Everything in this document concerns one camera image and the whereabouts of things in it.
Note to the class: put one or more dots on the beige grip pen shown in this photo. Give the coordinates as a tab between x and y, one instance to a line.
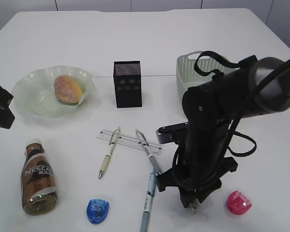
112	144

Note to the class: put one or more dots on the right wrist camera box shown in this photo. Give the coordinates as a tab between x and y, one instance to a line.
172	134

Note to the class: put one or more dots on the blue pencil sharpener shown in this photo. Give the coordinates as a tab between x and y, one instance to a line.
97	209

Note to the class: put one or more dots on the paper scrap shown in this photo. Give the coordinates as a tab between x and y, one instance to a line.
194	204

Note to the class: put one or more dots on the orange bread loaf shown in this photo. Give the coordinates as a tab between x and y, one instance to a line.
67	90

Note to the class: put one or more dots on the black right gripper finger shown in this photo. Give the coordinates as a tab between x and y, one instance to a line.
185	197
200	196

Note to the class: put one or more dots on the Nescafe coffee bottle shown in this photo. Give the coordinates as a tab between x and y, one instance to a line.
38	187

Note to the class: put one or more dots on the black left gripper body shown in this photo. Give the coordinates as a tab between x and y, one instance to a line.
6	116

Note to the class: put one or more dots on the pale green glass wavy plate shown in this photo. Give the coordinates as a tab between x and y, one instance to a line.
35	93

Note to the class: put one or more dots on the light blue pen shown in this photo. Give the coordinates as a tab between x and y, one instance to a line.
148	201

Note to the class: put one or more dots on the clear plastic ruler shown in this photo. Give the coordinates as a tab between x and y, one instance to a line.
130	142

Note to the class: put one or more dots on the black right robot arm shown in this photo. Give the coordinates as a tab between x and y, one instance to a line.
214	109

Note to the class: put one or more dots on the pink pencil sharpener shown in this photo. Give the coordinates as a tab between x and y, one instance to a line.
238	203

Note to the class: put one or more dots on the pale green plastic basket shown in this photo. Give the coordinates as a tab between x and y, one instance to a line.
187	77

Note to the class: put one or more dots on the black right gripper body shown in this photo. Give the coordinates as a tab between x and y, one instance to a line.
198	163

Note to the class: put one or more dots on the grey grip pen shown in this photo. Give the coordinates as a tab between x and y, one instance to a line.
151	158

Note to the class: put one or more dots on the black mesh pen holder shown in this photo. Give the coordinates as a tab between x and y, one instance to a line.
127	83

